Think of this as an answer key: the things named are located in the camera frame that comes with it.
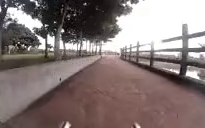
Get grass strip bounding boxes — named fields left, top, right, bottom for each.
left=0, top=53, right=91, bottom=74

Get water surface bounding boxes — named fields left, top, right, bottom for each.
left=136, top=59, right=205, bottom=85

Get robot's own part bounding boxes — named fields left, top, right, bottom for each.
left=60, top=121, right=72, bottom=128
left=131, top=122, right=142, bottom=128

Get row of trees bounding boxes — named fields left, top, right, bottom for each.
left=0, top=0, right=141, bottom=62

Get kerb under fence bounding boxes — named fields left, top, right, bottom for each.
left=120, top=57, right=205, bottom=96

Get wooden rail fence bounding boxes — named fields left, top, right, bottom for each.
left=119, top=23, right=205, bottom=77

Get red-brown paved path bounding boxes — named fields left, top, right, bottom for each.
left=0, top=55, right=205, bottom=128

